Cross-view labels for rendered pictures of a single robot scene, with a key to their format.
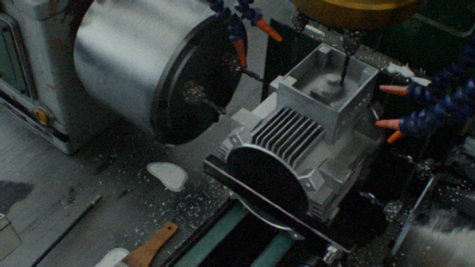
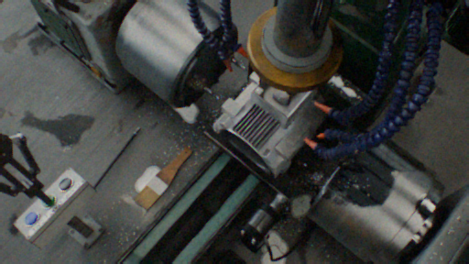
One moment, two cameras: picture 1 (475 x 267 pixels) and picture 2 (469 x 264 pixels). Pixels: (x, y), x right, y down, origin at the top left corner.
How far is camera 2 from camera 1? 0.50 m
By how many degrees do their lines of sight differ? 21
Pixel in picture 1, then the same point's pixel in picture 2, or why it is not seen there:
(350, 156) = (298, 136)
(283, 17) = not seen: hidden behind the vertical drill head
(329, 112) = (281, 116)
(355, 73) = not seen: hidden behind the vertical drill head
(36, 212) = (98, 139)
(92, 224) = (136, 148)
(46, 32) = (95, 36)
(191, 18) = (194, 38)
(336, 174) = (285, 151)
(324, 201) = (278, 166)
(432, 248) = (332, 211)
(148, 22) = (165, 39)
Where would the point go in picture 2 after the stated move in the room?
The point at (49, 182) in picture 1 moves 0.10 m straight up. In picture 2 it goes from (104, 115) to (96, 101)
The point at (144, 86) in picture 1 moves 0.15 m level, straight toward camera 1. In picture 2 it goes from (164, 83) to (169, 145)
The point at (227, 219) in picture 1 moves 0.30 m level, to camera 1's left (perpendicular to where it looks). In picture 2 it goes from (222, 159) to (103, 147)
